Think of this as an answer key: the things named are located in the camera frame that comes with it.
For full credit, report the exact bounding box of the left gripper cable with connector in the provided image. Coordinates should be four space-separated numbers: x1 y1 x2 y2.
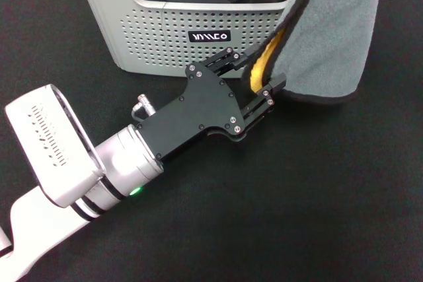
131 94 157 121

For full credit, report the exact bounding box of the black tablecloth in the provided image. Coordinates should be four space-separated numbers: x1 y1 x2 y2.
0 0 423 282

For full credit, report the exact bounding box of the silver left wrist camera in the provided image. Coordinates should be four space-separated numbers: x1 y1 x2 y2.
5 83 107 209

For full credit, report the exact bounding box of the grey and yellow towel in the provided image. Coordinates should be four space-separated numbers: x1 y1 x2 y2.
241 0 386 106

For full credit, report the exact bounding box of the grey perforated storage box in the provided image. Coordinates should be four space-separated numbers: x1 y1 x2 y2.
71 0 318 80

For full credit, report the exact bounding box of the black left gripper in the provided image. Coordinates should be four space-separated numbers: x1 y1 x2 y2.
136 46 287 163

